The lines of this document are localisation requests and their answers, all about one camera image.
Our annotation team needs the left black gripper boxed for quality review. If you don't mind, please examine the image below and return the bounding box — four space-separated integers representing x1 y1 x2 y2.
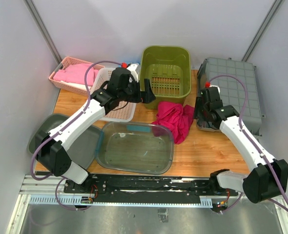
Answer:
119 78 156 104

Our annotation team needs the white perforated basket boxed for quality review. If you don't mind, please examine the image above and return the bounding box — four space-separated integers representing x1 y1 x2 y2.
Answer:
90 67 137 122

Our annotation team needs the green plastic basin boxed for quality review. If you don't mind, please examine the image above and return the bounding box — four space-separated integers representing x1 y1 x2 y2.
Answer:
140 45 191 109

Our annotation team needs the large grey plastic bin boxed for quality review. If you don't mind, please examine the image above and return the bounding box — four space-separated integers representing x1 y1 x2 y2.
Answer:
196 57 265 137

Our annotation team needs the clear plastic container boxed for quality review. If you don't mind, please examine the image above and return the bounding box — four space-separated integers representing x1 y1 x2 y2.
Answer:
95 122 174 175

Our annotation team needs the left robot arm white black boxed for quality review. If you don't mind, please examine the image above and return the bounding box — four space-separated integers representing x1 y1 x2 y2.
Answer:
32 67 156 193

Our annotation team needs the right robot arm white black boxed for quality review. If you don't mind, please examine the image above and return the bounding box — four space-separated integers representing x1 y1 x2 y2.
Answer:
194 87 288 203

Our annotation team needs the magenta crumpled cloth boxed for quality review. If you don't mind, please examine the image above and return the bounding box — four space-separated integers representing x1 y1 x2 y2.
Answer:
152 101 194 144

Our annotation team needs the blue packet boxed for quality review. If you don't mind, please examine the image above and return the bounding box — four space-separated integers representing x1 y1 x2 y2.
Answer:
121 60 141 67

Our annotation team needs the white folded cloth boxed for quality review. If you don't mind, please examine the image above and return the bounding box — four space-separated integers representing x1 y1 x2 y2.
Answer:
61 81 86 90

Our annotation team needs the pink folded towel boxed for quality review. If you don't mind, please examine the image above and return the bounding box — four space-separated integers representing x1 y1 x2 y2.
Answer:
53 63 99 86

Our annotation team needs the dark grey tray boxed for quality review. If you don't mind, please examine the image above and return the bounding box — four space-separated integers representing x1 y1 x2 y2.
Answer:
28 114 101 169

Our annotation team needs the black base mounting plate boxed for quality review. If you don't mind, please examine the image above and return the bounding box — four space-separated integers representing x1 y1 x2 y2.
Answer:
63 174 238 204

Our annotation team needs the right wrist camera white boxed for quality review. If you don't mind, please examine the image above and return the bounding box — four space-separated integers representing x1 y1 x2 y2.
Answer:
205 82 221 93

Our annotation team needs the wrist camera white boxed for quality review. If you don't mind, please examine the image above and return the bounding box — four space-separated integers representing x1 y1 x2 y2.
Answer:
127 63 141 82
205 82 221 93

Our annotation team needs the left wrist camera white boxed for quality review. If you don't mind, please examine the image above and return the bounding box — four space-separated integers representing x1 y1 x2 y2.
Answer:
127 63 141 82

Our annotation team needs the white cable duct rail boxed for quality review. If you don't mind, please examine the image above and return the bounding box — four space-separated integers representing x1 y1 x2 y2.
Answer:
29 195 213 208

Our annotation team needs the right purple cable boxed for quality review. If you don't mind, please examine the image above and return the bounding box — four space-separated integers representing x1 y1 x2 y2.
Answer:
205 74 288 220

